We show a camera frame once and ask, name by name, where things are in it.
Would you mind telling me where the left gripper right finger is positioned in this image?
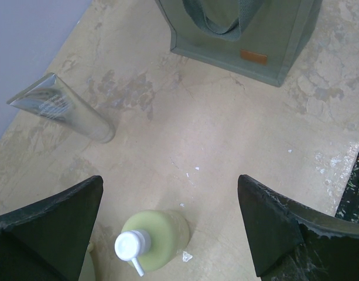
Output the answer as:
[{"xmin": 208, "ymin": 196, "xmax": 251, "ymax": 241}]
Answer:
[{"xmin": 237, "ymin": 174, "xmax": 359, "ymax": 280}]

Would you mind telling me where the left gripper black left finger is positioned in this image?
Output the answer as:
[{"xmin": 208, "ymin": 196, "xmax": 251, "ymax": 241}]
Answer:
[{"xmin": 0, "ymin": 176, "xmax": 103, "ymax": 280}]

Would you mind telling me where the green pump bottle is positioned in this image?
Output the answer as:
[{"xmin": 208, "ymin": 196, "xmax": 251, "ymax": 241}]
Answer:
[{"xmin": 114, "ymin": 210, "xmax": 190, "ymax": 277}]

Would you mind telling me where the green canvas bag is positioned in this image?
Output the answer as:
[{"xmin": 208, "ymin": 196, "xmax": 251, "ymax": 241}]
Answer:
[{"xmin": 156, "ymin": 1, "xmax": 322, "ymax": 87}]

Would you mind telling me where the silver squeeze tube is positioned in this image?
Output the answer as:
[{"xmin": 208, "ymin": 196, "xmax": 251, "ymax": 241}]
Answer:
[{"xmin": 7, "ymin": 73, "xmax": 115, "ymax": 143}]

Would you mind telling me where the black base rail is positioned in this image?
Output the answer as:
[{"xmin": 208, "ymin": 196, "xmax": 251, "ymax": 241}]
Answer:
[{"xmin": 335, "ymin": 152, "xmax": 359, "ymax": 224}]

